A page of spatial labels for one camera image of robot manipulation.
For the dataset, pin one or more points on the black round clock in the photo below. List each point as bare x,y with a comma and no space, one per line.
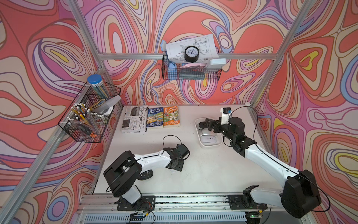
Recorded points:
191,54

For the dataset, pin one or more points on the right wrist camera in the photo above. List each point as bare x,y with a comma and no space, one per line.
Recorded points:
226,114

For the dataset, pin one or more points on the dark grey upside-down mouse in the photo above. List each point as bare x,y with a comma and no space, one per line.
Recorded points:
202,125

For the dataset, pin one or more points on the orange 13-storey treehouse book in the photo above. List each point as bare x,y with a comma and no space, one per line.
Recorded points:
171,116

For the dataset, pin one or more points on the black wire basket back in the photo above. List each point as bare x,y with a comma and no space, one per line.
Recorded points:
177,71

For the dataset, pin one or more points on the white storage tray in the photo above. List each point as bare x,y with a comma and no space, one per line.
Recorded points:
218,136

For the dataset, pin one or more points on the white paper sheet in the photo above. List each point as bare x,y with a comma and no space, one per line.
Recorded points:
205,44

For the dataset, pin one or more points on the black wire basket left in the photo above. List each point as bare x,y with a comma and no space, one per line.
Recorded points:
87,96

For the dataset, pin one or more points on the blue lid pencil jar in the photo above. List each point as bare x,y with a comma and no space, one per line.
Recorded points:
98,86

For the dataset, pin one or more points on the white upside-down mouse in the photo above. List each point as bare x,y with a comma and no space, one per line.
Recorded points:
208,140

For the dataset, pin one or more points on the clear cup with pens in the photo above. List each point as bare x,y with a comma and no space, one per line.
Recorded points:
81,118

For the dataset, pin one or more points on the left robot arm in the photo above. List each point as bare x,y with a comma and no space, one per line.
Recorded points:
122,174

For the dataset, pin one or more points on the black round mouse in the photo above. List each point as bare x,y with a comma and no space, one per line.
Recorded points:
145,175

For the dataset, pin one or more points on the black wire basket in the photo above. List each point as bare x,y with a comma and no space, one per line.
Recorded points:
177,71
87,96

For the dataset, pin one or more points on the blue 91-storey treehouse book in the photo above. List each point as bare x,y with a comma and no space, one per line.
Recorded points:
155,118

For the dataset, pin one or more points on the white box in basket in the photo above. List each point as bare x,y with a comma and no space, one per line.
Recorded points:
217,63

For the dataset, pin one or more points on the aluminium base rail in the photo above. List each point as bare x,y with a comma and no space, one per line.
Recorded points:
204,208

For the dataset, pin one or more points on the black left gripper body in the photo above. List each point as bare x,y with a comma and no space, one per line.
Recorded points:
179,166

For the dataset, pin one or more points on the silver wireless mouse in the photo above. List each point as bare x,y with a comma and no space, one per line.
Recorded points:
206,132

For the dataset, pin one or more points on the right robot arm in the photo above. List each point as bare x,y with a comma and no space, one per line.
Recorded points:
299,193

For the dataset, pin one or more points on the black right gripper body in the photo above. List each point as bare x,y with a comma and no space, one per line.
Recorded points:
223,129

